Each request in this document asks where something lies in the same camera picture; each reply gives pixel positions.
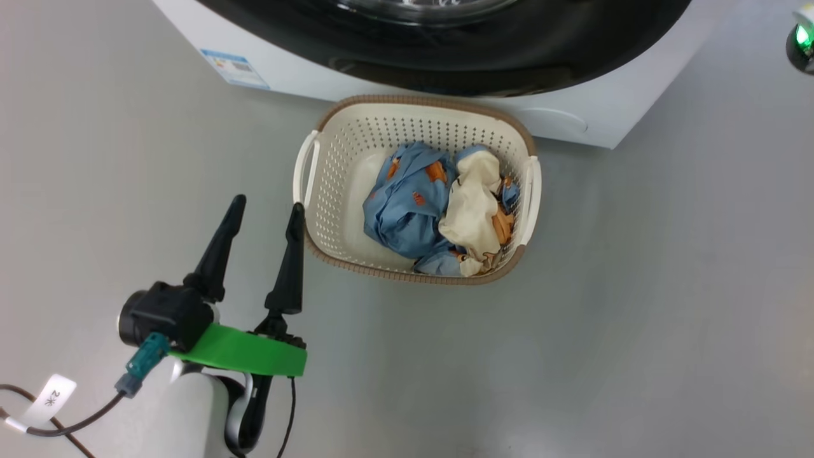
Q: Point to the black glass washing machine door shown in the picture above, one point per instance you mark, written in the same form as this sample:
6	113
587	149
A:
509	57

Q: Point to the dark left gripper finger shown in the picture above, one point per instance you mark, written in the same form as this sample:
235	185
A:
289	273
219	254

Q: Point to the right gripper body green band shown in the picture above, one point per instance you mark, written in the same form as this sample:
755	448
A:
802	51

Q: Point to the cream garment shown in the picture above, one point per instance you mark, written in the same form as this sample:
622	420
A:
470	216

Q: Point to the round white filter cover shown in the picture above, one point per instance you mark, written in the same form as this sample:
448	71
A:
553	121

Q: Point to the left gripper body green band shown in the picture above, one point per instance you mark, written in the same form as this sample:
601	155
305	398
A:
254	356

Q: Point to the cream perforated laundry basket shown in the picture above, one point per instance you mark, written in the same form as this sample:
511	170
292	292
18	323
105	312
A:
356	146

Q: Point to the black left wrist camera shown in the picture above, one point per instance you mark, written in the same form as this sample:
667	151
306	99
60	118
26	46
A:
165	315

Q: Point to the white front-load washing machine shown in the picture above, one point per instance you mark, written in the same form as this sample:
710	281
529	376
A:
604	108

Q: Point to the blue white energy label sticker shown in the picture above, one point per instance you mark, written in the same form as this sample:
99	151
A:
235	69

